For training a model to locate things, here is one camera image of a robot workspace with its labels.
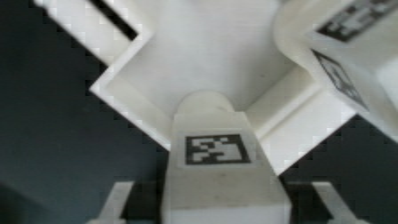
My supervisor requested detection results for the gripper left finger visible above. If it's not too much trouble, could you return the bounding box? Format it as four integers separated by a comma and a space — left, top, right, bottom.
85, 181, 160, 224

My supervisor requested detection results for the white chair seat part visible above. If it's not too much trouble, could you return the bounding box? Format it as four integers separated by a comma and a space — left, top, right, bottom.
33, 0, 353, 172

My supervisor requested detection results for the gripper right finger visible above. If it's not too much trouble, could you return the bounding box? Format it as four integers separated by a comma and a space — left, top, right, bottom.
284, 180, 375, 224

